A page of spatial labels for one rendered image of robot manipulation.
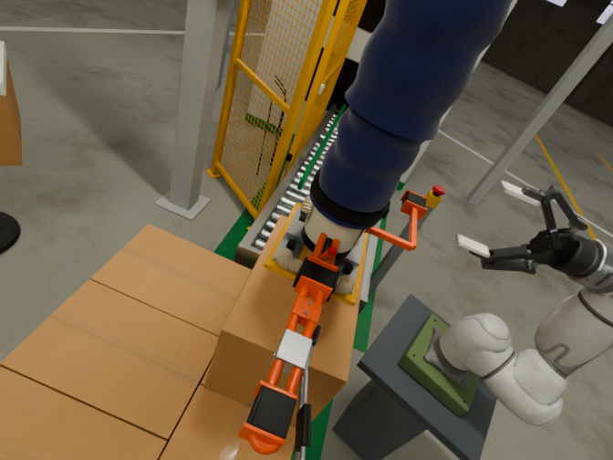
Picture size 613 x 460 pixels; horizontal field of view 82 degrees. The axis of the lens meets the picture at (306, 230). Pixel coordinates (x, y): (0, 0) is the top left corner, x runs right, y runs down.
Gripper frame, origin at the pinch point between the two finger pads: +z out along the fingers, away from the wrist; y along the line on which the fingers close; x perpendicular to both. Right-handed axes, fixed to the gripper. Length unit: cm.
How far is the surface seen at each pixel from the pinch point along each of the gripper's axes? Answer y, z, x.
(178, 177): 130, 123, 132
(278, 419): 32, 21, -35
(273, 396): 32, 23, -31
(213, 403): 103, 34, -8
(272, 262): 46, 34, 11
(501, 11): -28.4, 13.3, 18.0
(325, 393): 74, 3, -4
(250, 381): 86, 26, -4
